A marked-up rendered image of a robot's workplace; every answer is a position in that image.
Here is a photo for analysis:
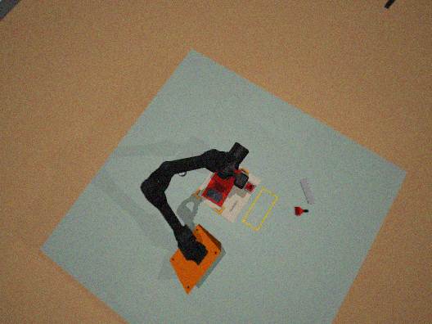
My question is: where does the grey flat bar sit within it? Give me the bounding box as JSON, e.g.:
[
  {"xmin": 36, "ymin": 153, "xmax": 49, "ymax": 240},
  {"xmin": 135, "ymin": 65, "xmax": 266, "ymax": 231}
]
[{"xmin": 300, "ymin": 179, "xmax": 315, "ymax": 205}]

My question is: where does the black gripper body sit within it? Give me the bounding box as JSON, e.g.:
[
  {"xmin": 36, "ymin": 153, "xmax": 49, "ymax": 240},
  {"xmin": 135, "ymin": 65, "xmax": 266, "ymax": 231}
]
[{"xmin": 207, "ymin": 168, "xmax": 249, "ymax": 189}]

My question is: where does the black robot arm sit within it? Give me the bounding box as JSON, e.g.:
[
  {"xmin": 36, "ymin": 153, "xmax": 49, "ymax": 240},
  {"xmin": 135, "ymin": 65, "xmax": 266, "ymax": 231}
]
[{"xmin": 140, "ymin": 142, "xmax": 249, "ymax": 265}]

